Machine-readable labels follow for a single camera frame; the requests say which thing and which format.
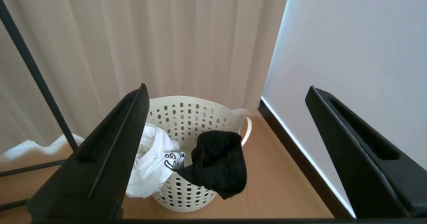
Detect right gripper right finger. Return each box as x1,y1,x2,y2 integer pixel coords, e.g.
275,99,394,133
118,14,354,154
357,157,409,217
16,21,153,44
304,85,427,218

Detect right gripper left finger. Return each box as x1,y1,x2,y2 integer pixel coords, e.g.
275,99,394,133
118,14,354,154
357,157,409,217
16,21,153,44
27,83,150,222

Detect white printed shirt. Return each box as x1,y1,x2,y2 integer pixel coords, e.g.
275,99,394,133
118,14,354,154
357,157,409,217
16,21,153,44
125,123,186,199

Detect white laundry basket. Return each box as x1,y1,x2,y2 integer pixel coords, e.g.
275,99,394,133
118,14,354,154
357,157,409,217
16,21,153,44
145,95,253,213

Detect black clothes rack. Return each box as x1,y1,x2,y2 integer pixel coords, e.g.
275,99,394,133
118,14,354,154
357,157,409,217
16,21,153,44
0,0,79,211

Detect black garment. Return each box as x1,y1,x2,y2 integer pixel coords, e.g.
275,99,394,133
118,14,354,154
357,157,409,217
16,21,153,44
175,129,248,200

